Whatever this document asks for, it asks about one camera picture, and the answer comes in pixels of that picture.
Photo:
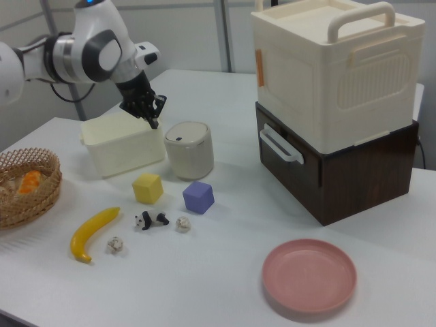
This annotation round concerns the yellow foam cube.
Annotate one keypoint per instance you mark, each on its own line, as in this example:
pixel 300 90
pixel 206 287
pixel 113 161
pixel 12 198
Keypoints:
pixel 147 189

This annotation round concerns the round wicker basket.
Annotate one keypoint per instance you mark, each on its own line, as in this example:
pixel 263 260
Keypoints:
pixel 37 201

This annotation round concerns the beige lidded trash can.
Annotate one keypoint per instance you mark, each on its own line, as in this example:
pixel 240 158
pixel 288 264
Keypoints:
pixel 190 156

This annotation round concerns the cream plastic storage cabinet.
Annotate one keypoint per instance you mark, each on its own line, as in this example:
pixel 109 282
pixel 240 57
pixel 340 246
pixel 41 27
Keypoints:
pixel 306 85

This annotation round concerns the white open plastic bin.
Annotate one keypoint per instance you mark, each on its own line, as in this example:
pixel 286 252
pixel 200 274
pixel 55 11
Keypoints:
pixel 122 150

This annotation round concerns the grey metal partition post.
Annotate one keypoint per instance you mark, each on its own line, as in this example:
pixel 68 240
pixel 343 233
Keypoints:
pixel 225 34

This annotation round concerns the panda toy figurine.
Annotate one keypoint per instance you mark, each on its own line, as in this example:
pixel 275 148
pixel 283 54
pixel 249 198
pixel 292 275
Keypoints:
pixel 150 218

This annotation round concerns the pink plastic plate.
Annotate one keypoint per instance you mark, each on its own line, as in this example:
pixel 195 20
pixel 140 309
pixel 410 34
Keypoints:
pixel 308 276

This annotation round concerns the purple foam cube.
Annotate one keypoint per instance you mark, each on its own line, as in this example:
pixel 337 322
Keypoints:
pixel 198 199

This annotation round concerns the dark brown drawer box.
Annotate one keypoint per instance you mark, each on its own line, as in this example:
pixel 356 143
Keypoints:
pixel 361 184

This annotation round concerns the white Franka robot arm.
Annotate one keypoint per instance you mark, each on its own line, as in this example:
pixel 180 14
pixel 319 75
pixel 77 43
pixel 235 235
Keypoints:
pixel 95 44

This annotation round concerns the yellow toy banana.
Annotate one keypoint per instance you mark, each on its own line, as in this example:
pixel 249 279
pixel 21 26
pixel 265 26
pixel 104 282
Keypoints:
pixel 90 231

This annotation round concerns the orange-topped toy bread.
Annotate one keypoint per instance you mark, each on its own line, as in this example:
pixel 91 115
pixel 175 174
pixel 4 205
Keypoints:
pixel 29 182

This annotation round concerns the crumpled paper ball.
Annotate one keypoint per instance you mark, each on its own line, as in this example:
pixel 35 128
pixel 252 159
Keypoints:
pixel 115 245
pixel 183 225

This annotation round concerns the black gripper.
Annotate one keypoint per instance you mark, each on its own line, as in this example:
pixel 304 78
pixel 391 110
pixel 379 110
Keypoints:
pixel 136 97

